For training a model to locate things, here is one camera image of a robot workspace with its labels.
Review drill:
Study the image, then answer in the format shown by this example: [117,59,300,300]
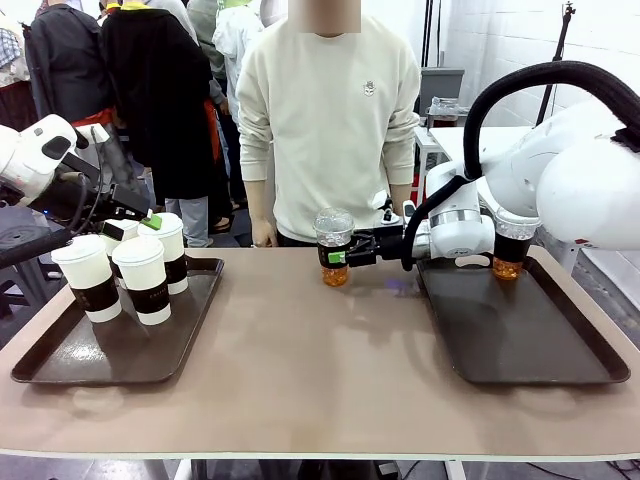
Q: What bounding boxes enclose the dark brown serving tray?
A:
[10,251,226,386]
[416,245,632,386]

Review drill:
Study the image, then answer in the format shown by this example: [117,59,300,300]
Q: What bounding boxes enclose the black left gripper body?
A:
[30,172,152,236]

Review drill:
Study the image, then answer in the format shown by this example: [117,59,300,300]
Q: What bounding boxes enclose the bystander in long black coat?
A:
[101,2,222,250]

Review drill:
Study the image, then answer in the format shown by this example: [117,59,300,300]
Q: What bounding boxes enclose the grey plastic box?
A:
[420,67,466,101]

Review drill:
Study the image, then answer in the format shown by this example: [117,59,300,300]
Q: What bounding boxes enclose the white background table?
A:
[413,124,539,174]

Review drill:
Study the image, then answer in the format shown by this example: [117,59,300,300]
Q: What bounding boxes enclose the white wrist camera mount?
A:
[380,198,417,227]

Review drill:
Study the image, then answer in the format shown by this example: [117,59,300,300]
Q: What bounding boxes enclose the person's right hand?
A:
[249,216,280,248]

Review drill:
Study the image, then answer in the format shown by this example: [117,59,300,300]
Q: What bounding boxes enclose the person in cream sweater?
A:
[235,13,422,248]

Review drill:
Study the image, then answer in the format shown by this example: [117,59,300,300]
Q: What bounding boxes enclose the black equipment stand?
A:
[0,223,77,321]

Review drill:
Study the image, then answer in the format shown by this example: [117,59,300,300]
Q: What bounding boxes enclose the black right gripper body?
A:
[370,221,408,265]

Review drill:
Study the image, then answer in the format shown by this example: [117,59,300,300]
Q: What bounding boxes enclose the bystander in dark jacket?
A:
[23,1,110,125]

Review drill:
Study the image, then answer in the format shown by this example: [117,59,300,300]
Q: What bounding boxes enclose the person's right forearm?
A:
[243,178,275,224]

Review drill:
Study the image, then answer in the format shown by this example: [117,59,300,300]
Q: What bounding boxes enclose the black tripod stand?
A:
[535,0,577,126]

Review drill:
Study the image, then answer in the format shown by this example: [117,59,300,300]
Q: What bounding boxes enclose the bystander in grey-green hoodie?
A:
[185,0,227,117]

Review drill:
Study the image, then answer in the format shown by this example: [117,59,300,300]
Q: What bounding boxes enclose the clear iced coffee cup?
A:
[312,206,357,289]
[491,206,542,282]

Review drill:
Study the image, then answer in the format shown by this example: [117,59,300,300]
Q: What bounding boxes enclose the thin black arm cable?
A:
[69,127,110,232]

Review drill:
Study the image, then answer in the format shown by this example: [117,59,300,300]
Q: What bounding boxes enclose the person's left forearm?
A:
[388,181,415,205]

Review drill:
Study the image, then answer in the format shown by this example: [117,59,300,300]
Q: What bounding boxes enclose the white paper cup black sleeve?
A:
[99,218,141,291]
[50,234,123,324]
[137,211,190,296]
[111,235,173,327]

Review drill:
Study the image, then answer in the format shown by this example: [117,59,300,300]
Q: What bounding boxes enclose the bystander in white hoodie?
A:
[211,3,266,132]

